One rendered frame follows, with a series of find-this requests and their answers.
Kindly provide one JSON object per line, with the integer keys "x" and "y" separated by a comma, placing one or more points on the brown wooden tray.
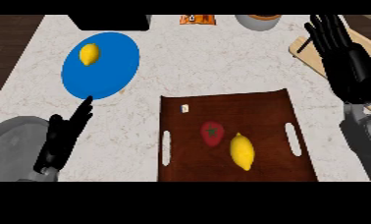
{"x": 231, "y": 136}

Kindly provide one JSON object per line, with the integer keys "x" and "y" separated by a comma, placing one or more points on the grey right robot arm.
{"x": 356, "y": 133}

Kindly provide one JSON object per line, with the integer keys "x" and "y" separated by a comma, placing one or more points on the orange snack packet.
{"x": 197, "y": 19}

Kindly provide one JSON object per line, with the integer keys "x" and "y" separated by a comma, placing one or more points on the grey pot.
{"x": 258, "y": 22}

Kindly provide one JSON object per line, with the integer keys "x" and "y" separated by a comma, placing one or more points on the blue round plate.
{"x": 100, "y": 65}

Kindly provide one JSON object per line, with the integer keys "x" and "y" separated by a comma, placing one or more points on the large yellow lemon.
{"x": 241, "y": 151}

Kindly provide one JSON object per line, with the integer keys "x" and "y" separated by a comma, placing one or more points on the red tomato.
{"x": 212, "y": 133}

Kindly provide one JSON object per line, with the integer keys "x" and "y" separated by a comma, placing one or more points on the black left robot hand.
{"x": 60, "y": 136}

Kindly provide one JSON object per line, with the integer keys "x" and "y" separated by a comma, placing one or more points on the black appliance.
{"x": 110, "y": 22}

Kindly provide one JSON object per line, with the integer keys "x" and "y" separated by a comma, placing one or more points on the small yellow lemon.
{"x": 88, "y": 54}

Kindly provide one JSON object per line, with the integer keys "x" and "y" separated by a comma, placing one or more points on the pale wooden tiered shelf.
{"x": 311, "y": 54}

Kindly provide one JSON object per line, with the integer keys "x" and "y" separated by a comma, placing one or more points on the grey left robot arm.
{"x": 23, "y": 149}

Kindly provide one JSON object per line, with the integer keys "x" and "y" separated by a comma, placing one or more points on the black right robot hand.
{"x": 343, "y": 61}

